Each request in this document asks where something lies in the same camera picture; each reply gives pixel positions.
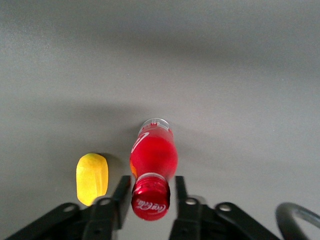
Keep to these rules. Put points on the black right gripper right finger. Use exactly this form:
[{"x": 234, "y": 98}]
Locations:
[{"x": 183, "y": 202}]

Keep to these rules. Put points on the red coke bottle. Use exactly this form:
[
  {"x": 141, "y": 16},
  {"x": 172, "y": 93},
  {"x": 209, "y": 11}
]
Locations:
[{"x": 153, "y": 160}]

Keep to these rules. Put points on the yellow toy lemon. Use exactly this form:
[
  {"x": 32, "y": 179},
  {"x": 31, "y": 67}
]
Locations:
[{"x": 92, "y": 178}]

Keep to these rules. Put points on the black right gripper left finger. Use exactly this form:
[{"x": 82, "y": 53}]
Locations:
[{"x": 120, "y": 202}]

